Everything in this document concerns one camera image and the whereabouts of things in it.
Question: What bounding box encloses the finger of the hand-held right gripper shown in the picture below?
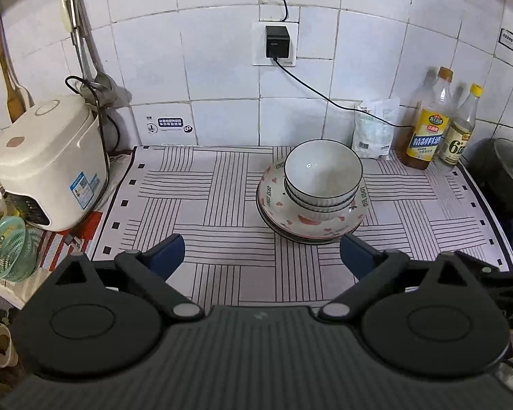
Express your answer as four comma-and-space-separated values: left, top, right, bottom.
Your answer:
464, 260, 503, 283

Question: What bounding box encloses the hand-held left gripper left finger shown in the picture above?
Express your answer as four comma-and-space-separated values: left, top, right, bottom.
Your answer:
53, 234, 203, 321

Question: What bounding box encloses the striped white tablecloth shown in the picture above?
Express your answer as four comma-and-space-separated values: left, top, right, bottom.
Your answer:
88, 145, 513, 308

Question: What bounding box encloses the black rice cooker cord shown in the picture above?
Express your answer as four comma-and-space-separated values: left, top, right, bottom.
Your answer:
65, 76, 121, 154

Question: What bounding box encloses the wooden spatula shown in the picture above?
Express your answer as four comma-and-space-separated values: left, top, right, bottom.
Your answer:
0, 12, 35, 122

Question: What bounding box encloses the cream handled metal ladle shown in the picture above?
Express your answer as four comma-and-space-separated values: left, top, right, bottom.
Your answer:
61, 0, 95, 86

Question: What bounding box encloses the white wall sticker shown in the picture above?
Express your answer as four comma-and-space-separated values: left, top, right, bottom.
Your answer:
145, 115, 194, 134

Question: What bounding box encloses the green plastic basket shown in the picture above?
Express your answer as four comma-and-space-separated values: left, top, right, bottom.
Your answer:
0, 216, 43, 283

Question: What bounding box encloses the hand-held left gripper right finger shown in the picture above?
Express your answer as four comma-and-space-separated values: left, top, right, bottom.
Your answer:
318, 233, 475, 321

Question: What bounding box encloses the clear vinegar bottle yellow cap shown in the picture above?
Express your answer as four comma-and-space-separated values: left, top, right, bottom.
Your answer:
434, 83, 484, 174

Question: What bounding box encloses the white plastic packet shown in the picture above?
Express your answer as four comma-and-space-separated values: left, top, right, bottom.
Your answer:
351, 97, 400, 161

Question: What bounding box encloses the white wall socket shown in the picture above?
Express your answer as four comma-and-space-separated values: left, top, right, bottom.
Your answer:
252, 19, 300, 68

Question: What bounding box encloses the white ribbed bowl black rim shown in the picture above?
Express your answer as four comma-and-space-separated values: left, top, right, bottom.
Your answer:
291, 199, 356, 223
283, 139, 364, 201
285, 181, 362, 213

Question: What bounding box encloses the black charger adapter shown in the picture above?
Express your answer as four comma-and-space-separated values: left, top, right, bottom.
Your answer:
265, 26, 290, 59

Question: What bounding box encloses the red striped cloth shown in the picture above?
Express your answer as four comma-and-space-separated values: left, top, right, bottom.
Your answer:
34, 211, 105, 274

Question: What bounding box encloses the cream rice cooker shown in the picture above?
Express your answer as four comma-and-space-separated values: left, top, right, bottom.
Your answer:
0, 95, 109, 232

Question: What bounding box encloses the cooking wine bottle orange cap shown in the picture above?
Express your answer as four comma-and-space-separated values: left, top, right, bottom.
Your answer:
399, 66, 454, 172

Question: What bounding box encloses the white plate with pink bunny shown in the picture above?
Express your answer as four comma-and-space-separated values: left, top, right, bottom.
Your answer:
258, 159, 370, 240

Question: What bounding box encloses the blue plate with egg print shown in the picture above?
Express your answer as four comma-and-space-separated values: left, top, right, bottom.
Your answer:
259, 192, 362, 247

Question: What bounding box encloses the black cooking pot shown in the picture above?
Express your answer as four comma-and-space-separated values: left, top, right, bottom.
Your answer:
468, 137, 513, 223

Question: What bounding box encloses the white round container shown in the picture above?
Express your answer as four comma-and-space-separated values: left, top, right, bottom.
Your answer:
0, 324, 18, 368

